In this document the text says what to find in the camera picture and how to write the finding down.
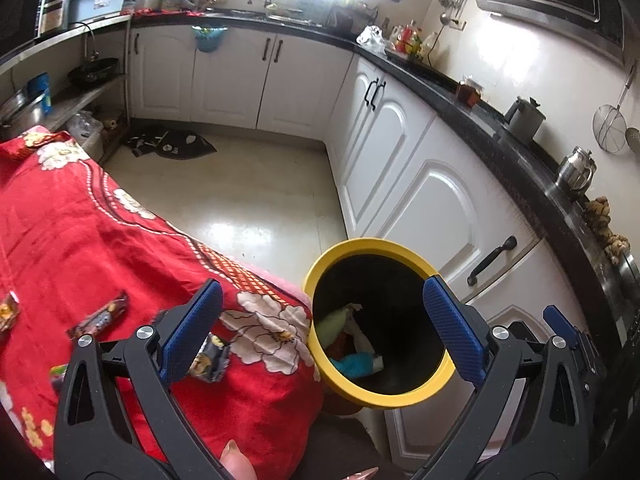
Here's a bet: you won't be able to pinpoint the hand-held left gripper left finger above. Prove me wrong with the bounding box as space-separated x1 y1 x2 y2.
52 279 225 480

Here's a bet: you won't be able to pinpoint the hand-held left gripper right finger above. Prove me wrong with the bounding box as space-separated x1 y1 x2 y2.
415 276 587 480

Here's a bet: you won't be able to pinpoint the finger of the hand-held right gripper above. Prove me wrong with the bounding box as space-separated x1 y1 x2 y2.
509 322 547 349
543 304 581 345

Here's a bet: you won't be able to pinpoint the yellow black snack packet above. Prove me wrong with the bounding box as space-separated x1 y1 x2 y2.
187 332 232 384

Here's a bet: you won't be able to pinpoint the white tissue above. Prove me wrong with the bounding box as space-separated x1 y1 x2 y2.
344 302 377 357

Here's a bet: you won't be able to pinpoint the dark snack bar wrapper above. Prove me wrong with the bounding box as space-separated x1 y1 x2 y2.
67 292 131 339

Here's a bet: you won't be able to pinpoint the yellow rimmed trash bin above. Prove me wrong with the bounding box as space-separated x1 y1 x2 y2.
302 239 458 411

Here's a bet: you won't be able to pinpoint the teal blue sponge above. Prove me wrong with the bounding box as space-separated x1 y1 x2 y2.
331 352 384 379

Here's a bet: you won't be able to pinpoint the red plastic wrapper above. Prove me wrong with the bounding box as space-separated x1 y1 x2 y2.
330 335 357 361

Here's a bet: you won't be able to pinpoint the orange brown wrapper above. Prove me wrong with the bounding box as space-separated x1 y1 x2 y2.
0 294 22 346

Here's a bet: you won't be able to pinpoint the person's left hand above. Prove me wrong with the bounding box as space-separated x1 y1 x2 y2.
220 439 381 480

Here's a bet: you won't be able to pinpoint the steel pot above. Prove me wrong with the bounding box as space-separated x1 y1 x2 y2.
617 247 640 287

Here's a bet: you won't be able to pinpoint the pile of ginger roots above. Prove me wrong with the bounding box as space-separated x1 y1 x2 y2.
585 195 632 267

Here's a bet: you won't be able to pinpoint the stainless steel kettle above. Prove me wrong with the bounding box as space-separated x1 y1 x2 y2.
556 146 598 196

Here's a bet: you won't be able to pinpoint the red floral blanket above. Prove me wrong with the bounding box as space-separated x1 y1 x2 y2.
0 127 326 467

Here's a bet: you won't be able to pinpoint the person's leg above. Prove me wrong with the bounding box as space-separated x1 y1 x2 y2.
295 410 402 480

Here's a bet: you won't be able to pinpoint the white kitchen base cabinets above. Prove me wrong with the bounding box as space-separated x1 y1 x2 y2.
127 24 623 461

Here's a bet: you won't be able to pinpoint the black floor mat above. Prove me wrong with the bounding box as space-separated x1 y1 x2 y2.
124 128 219 160

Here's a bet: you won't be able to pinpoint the olive grey kettle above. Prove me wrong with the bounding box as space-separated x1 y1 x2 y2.
504 96 547 145

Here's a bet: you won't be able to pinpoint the black kitchen countertop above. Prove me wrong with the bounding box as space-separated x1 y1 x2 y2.
131 7 640 358

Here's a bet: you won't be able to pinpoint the glass jar dark contents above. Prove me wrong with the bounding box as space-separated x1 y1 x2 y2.
455 76 486 107

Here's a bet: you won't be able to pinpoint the stainless steel shelf table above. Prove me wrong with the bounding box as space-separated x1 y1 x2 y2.
0 12 134 162

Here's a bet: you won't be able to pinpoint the black wok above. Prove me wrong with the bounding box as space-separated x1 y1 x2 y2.
67 57 120 86

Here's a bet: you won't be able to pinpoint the stack of steel pots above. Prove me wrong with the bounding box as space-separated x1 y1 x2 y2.
0 89 46 129

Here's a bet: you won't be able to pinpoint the blue can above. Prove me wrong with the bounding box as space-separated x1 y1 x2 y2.
26 72 54 115

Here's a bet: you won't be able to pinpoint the blue bag on cabinet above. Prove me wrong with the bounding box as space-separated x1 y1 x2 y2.
192 24 229 54

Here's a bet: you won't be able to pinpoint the red label sauce bottle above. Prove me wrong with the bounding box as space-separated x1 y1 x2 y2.
395 20 419 54

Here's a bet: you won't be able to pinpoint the clear plastic bag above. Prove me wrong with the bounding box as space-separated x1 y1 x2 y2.
356 25 387 54

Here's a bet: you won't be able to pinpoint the red cloth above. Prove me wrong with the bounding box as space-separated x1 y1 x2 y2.
131 7 202 17

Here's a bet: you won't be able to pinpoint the black spice rack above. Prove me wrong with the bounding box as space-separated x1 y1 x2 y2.
327 2 379 36

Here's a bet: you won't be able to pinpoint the set of steel utensils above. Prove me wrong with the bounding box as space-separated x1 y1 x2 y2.
434 0 474 24

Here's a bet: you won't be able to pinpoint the grey blue dish box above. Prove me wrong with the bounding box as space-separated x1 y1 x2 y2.
67 0 132 29

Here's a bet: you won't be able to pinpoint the black cabinet door handle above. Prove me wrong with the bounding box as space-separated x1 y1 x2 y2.
467 236 518 287

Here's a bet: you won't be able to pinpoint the wire skimmer strainer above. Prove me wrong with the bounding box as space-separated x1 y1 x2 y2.
593 62 637 153

